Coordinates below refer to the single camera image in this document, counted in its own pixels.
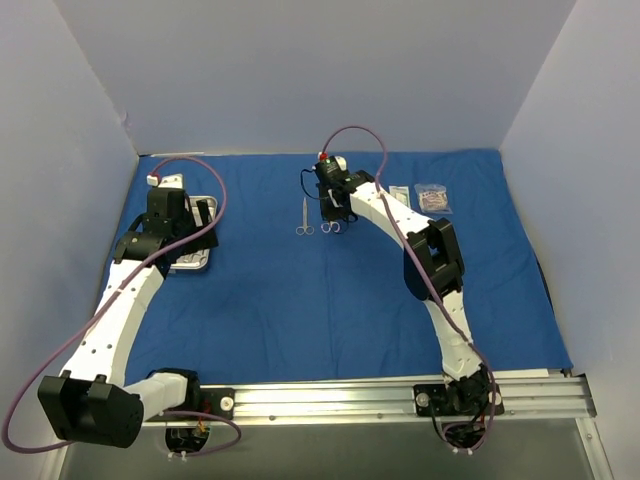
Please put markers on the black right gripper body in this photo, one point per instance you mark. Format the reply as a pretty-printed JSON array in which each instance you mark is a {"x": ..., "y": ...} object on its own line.
[{"x": 333, "y": 211}]

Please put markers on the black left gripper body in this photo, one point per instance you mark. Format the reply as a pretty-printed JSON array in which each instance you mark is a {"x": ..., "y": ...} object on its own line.
[{"x": 201, "y": 226}]

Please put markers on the steel surgical scissors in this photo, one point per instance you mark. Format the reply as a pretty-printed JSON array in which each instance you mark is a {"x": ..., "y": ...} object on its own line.
[
  {"x": 305, "y": 228},
  {"x": 331, "y": 227}
]

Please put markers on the metal surgical instrument tray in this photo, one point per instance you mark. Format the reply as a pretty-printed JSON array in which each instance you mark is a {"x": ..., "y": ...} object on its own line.
[{"x": 197, "y": 260}]

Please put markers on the white sterile packet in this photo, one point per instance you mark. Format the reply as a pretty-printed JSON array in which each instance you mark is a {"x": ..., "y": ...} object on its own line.
[{"x": 401, "y": 193}]

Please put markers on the suture packets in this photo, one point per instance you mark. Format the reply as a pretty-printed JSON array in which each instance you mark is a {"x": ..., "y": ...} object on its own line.
[{"x": 433, "y": 198}]

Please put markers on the blue surgical drape cloth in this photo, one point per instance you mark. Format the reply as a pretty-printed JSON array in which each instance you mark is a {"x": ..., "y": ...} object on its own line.
[{"x": 273, "y": 306}]

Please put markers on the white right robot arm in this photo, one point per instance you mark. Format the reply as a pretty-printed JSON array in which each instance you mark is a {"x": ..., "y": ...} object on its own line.
[{"x": 432, "y": 262}]

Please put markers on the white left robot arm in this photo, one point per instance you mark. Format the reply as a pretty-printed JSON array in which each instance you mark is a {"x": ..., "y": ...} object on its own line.
[{"x": 89, "y": 401}]

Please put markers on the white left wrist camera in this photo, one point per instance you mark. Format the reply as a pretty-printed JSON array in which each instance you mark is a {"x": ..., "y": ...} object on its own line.
[{"x": 175, "y": 181}]

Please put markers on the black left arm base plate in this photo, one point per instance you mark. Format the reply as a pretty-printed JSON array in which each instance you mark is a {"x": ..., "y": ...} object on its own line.
[{"x": 217, "y": 401}]

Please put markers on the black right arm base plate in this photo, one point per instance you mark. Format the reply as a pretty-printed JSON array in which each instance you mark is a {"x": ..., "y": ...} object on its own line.
[{"x": 440, "y": 400}]

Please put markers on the aluminium front rail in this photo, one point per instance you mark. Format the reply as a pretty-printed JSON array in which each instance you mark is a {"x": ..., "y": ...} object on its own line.
[{"x": 522, "y": 395}]

